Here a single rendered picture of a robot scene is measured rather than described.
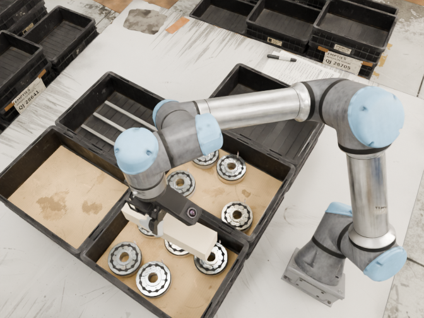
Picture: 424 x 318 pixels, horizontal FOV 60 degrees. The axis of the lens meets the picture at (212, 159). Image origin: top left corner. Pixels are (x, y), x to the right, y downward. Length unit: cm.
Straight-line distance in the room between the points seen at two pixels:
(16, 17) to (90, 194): 155
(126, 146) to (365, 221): 62
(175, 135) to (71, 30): 202
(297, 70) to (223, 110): 103
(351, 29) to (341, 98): 159
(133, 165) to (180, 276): 61
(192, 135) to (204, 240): 33
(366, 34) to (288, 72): 76
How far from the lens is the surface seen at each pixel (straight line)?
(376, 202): 96
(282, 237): 136
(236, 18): 272
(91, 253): 118
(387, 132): 84
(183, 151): 66
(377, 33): 245
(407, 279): 225
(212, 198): 125
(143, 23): 203
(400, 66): 306
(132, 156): 63
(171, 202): 79
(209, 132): 67
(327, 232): 116
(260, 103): 84
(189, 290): 117
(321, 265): 118
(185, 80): 173
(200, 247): 90
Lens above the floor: 197
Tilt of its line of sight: 60 degrees down
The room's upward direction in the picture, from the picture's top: 1 degrees counter-clockwise
